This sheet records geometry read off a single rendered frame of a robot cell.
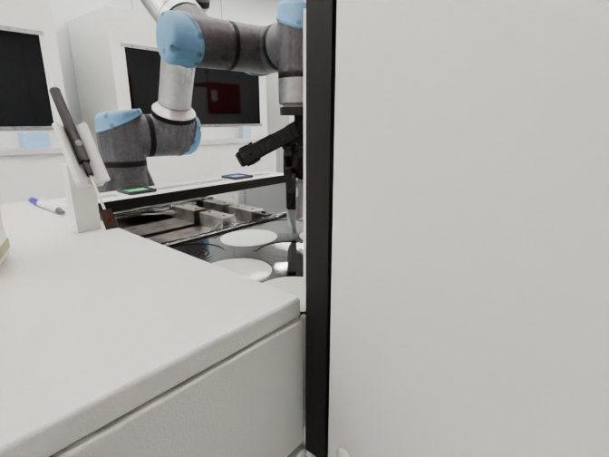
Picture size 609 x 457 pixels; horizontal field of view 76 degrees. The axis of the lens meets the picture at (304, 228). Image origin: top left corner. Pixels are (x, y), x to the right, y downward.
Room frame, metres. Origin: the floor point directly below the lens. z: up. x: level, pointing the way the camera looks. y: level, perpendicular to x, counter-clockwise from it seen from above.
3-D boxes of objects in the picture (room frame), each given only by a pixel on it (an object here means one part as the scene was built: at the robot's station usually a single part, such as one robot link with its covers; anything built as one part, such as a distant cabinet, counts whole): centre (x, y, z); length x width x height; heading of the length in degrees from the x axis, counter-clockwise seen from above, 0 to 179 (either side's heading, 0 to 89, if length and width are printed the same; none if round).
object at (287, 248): (0.58, 0.02, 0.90); 0.34 x 0.34 x 0.01; 49
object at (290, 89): (0.67, 0.00, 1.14); 0.08 x 0.08 x 0.05
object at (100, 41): (4.42, 1.26, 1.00); 1.80 x 1.08 x 2.00; 139
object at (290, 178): (0.64, 0.02, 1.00); 0.05 x 0.02 x 0.09; 0
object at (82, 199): (0.47, 0.27, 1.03); 0.06 x 0.04 x 0.13; 49
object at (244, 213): (0.86, 0.13, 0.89); 0.08 x 0.03 x 0.03; 49
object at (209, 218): (0.80, 0.19, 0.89); 0.08 x 0.03 x 0.03; 49
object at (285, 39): (0.67, 0.01, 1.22); 0.09 x 0.08 x 0.11; 38
